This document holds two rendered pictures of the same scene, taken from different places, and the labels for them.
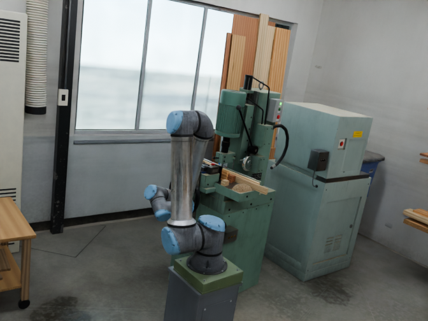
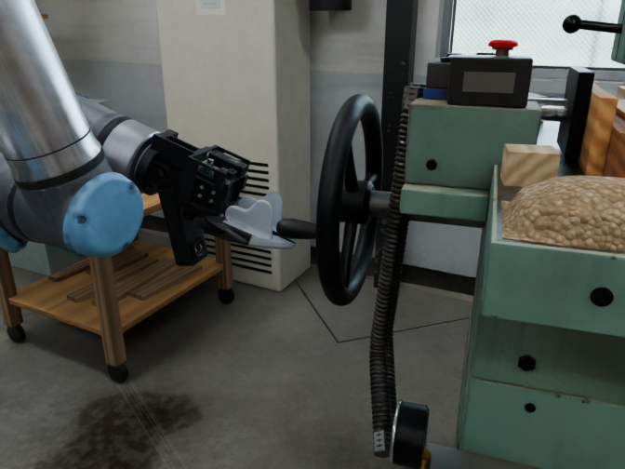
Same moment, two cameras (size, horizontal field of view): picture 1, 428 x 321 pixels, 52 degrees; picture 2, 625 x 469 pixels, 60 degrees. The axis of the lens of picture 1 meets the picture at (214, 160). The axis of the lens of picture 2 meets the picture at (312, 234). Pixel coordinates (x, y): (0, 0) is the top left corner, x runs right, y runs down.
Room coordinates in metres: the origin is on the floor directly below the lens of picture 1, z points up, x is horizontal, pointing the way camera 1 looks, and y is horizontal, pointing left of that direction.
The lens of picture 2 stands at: (2.40, -0.47, 1.04)
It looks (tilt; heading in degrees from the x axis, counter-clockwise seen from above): 22 degrees down; 66
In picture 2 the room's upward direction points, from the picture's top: straight up
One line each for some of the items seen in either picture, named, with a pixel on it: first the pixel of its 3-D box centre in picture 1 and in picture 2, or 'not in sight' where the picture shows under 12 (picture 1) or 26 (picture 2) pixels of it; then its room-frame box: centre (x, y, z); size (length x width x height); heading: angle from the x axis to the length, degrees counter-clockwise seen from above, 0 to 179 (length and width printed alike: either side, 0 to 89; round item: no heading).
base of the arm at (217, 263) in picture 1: (207, 255); not in sight; (2.20, -0.05, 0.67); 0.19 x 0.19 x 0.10
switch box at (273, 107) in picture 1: (275, 110); not in sight; (3.14, -0.38, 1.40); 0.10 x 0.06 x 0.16; 138
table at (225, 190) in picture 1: (212, 182); (542, 179); (2.90, -0.01, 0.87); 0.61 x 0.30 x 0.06; 48
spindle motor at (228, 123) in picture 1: (230, 113); not in sight; (3.00, -0.06, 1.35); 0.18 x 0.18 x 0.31
